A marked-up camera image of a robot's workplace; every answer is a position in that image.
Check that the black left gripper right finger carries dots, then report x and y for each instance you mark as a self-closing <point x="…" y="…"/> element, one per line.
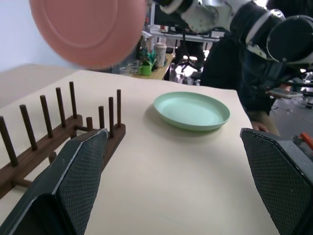
<point x="276" y="176"/>

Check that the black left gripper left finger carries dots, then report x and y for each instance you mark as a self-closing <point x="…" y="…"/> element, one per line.
<point x="73" y="176"/>

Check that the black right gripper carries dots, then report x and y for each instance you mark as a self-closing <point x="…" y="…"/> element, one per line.
<point x="176" y="3"/>

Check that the pink plate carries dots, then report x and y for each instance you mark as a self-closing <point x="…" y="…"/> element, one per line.
<point x="85" y="29"/>

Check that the dark wooden dish rack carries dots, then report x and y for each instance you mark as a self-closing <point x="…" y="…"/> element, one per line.
<point x="29" y="156"/>

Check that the person's bare hand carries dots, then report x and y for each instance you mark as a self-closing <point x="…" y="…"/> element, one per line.
<point x="261" y="126"/>

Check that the white background desk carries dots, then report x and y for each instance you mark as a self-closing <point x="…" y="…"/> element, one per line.
<point x="171" y="33"/>

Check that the orange tool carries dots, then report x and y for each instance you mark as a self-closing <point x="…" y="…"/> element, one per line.
<point x="306" y="139"/>

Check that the white tumbler with lid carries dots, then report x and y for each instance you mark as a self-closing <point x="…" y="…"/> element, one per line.
<point x="161" y="55"/>

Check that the light wooden desk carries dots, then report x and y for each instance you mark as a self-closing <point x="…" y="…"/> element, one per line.
<point x="159" y="72"/>

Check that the green watering can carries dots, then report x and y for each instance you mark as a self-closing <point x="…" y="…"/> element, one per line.
<point x="146" y="69"/>

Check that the smartphone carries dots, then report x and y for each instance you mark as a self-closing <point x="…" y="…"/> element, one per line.
<point x="283" y="93"/>

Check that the person in black jacket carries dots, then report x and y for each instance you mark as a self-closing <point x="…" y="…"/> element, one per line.
<point x="227" y="71"/>

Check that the green plate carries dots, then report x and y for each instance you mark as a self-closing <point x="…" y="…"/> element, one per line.
<point x="193" y="112"/>

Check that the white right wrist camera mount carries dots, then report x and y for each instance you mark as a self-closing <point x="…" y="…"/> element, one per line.
<point x="203" y="17"/>

